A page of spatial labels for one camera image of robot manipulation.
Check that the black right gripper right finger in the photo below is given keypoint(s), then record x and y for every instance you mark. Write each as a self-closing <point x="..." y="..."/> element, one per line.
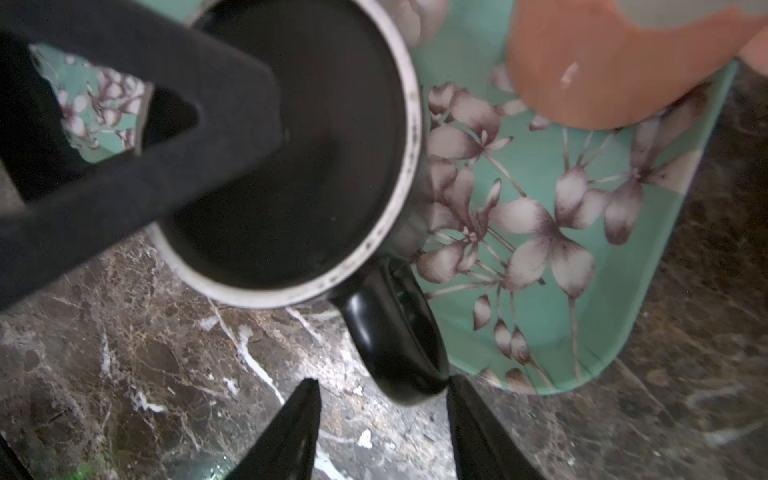
<point x="482" y="448"/>

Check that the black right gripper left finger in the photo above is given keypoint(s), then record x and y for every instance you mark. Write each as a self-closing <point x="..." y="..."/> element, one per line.
<point x="287" y="447"/>

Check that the black mug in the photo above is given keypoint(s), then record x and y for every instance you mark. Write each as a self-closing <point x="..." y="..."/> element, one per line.
<point x="341" y="208"/>

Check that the cream and peach mug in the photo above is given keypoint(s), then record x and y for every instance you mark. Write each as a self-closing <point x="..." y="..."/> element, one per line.
<point x="606" y="64"/>

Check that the green floral tray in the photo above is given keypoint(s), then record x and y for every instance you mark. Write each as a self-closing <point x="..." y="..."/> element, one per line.
<point x="546" y="237"/>

